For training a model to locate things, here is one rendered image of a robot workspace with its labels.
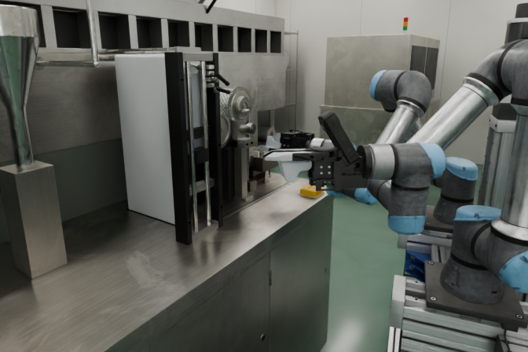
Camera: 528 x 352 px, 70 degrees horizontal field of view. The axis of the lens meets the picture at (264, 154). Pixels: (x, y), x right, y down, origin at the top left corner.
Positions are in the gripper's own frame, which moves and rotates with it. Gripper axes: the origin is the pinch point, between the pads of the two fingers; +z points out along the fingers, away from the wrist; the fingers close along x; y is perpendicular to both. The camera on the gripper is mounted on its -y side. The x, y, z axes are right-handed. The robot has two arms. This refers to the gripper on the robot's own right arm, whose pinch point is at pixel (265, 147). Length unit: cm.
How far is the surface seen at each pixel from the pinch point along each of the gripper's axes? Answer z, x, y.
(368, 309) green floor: -23, -72, -111
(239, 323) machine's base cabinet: -19, 44, -42
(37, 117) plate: 41, 63, 18
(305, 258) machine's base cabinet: -18.7, 1.8, -41.7
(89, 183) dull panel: 41, 50, -7
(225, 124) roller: 8.2, 14.5, 10.5
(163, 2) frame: 41, 10, 55
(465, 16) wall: -12, -446, 75
